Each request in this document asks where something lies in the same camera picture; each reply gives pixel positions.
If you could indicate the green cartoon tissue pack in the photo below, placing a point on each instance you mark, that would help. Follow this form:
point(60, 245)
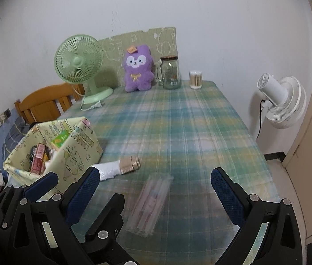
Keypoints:
point(60, 140)

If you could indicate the wall socket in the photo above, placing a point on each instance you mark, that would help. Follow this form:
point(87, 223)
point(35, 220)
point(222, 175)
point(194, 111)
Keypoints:
point(4, 116)

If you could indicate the glass jar mug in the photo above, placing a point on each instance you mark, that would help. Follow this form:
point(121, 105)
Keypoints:
point(170, 73)

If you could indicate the patterned cardboard sheet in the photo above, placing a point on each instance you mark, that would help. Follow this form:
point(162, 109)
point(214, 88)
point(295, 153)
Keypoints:
point(111, 47)

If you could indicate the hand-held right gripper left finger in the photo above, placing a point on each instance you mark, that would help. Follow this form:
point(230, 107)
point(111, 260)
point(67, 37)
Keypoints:
point(82, 193)

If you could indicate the dark blue patterned cloth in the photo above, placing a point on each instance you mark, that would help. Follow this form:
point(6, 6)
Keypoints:
point(18, 132)

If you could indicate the clear pack of pink sticks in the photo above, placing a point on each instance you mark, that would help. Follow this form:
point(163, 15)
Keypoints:
point(150, 204)

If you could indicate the green desk fan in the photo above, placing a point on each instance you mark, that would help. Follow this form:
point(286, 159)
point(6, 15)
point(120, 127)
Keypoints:
point(76, 59)

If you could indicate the white standing fan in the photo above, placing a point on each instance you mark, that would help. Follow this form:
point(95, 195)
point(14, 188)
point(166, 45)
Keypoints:
point(273, 89)

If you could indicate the red packet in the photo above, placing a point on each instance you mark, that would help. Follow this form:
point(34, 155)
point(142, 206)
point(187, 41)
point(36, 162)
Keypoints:
point(38, 158)

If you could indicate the purple plush bear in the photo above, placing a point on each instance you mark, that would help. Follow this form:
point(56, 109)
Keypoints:
point(138, 73)

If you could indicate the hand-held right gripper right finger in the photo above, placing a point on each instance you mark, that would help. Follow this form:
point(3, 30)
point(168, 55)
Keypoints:
point(227, 196)

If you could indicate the plaid tablecloth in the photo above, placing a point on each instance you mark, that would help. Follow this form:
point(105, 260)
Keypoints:
point(186, 121)

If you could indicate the cotton swab container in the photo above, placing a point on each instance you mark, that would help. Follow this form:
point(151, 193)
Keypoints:
point(195, 80)

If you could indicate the wooden chair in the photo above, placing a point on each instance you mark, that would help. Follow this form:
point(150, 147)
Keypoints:
point(45, 102)

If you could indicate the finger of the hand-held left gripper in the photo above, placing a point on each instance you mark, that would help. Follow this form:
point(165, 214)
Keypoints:
point(41, 185)
point(109, 215)

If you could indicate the yellow patterned storage box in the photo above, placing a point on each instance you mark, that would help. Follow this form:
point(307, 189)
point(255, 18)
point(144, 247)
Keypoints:
point(78, 151)

